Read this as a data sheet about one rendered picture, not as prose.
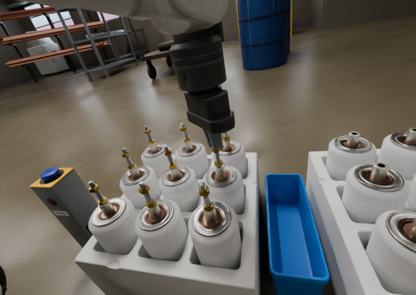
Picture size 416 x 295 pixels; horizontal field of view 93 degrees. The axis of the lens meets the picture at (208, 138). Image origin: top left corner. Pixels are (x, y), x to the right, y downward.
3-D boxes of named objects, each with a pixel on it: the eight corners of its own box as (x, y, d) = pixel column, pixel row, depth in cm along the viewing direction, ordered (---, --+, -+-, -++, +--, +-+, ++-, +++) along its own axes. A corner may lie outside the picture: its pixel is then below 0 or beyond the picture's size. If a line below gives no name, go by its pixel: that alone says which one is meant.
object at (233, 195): (252, 215, 57) (247, 167, 48) (241, 245, 50) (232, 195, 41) (222, 207, 62) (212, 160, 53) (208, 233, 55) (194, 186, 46)
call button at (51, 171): (52, 183, 47) (47, 177, 46) (39, 183, 48) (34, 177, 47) (65, 172, 51) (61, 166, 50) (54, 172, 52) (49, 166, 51)
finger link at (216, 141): (210, 150, 42) (205, 124, 39) (222, 144, 43) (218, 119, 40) (215, 154, 41) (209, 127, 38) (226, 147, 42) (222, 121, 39)
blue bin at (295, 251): (325, 310, 42) (332, 282, 36) (271, 301, 45) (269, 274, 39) (299, 200, 67) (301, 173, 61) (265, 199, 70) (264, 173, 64)
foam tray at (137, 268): (260, 330, 41) (255, 289, 33) (108, 297, 52) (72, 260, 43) (260, 191, 74) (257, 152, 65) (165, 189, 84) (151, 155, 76)
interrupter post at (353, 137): (359, 147, 47) (362, 136, 45) (348, 148, 48) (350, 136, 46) (355, 142, 49) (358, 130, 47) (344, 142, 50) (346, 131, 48)
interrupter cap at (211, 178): (241, 169, 48) (241, 167, 48) (229, 191, 43) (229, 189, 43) (214, 165, 52) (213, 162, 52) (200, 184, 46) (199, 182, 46)
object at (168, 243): (166, 244, 55) (143, 198, 46) (200, 243, 53) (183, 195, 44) (155, 284, 47) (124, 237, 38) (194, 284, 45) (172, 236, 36)
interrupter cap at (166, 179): (156, 178, 52) (155, 176, 51) (180, 163, 55) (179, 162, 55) (171, 192, 46) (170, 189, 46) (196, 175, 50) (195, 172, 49)
